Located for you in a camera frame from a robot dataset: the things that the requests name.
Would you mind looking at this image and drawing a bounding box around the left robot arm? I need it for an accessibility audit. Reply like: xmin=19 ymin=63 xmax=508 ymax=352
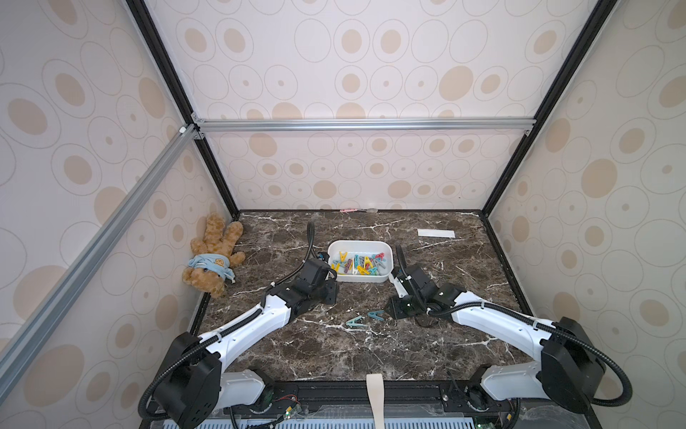
xmin=138 ymin=246 xmax=339 ymax=428

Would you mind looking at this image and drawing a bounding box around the horizontal aluminium rail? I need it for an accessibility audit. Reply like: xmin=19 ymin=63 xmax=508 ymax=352
xmin=198 ymin=117 xmax=536 ymax=132

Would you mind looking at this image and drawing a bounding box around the mint green clothespin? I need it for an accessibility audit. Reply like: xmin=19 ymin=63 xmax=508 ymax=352
xmin=345 ymin=316 xmax=368 ymax=329

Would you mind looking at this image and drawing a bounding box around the white plastic storage box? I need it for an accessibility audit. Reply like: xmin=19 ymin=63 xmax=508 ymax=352
xmin=328 ymin=241 xmax=394 ymax=283

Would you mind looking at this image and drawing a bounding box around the brown teddy bear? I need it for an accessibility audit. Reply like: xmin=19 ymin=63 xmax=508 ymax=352
xmin=182 ymin=212 xmax=246 ymax=299

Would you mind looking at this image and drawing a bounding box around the dark teal clothespin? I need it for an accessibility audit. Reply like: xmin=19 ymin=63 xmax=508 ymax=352
xmin=367 ymin=310 xmax=385 ymax=322

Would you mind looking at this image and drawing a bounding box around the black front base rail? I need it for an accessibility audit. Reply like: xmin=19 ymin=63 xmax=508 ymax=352
xmin=145 ymin=372 xmax=600 ymax=428

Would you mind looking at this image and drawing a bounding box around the white paper label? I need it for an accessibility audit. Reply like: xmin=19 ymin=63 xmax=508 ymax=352
xmin=417 ymin=229 xmax=457 ymax=239

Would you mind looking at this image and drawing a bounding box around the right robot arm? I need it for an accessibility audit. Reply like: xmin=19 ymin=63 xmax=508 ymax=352
xmin=386 ymin=247 xmax=633 ymax=415

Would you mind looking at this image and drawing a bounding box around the diagonal aluminium rail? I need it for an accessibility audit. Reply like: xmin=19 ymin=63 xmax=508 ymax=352
xmin=1 ymin=123 xmax=198 ymax=401

